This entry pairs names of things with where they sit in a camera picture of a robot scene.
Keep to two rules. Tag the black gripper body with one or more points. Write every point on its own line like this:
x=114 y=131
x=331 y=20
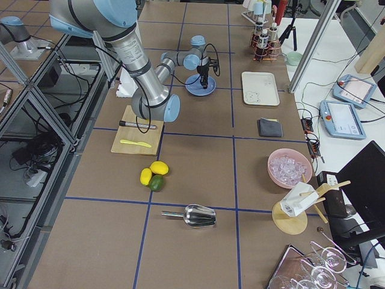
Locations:
x=203 y=71

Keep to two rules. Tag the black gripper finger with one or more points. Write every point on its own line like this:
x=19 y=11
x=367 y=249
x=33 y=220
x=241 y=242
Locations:
x=204 y=83

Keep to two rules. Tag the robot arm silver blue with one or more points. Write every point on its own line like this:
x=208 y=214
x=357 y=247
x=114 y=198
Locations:
x=116 y=22
x=27 y=48

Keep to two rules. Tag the blue ceramic plate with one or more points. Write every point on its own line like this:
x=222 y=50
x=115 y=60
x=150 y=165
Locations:
x=194 y=86

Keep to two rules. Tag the cream rectangular tray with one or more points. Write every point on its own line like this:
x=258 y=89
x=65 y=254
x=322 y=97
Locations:
x=259 y=88

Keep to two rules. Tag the dark drink bottle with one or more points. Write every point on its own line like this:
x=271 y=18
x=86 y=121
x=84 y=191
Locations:
x=272 y=32
x=259 y=26
x=263 y=39

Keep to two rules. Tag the wooden cutting board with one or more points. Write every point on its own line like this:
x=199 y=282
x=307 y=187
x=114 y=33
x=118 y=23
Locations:
x=151 y=137

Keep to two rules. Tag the dark grey folded cloth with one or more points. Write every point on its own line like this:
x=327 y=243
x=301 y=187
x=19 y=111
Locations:
x=269 y=128

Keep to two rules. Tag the yellow plastic knife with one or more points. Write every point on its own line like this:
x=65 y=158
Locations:
x=138 y=143

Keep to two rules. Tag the green ceramic bowl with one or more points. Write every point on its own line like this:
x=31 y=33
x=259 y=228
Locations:
x=293 y=58

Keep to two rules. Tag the yellow lemon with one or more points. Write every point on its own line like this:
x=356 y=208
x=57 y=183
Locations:
x=159 y=168
x=145 y=176

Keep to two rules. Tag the green lime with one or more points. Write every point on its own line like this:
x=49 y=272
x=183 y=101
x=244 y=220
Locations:
x=156 y=183

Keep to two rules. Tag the pink bowl with ice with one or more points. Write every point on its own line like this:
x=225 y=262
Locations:
x=288 y=167

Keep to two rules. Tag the blue teach pendant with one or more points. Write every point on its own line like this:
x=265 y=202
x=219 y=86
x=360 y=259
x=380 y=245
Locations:
x=354 y=90
x=341 y=120

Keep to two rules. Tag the black monitor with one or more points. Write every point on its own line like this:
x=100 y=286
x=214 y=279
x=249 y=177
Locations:
x=365 y=192

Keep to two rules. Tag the wine glass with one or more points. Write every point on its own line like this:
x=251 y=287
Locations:
x=321 y=276
x=329 y=257

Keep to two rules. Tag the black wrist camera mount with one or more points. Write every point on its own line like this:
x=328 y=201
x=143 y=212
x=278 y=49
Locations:
x=214 y=64

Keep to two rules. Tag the copper wire bottle rack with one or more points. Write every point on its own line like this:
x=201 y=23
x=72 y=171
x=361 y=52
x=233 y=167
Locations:
x=270 y=53

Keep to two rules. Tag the white wire cup rack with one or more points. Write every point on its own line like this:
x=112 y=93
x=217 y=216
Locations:
x=256 y=10

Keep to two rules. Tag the black handled knife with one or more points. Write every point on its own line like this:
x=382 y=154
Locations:
x=135 y=124

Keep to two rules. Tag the black camera tripod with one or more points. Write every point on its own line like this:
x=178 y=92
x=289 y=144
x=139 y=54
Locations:
x=291 y=27

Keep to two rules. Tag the aluminium frame post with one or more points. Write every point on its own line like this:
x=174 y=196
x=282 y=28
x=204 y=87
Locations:
x=313 y=43

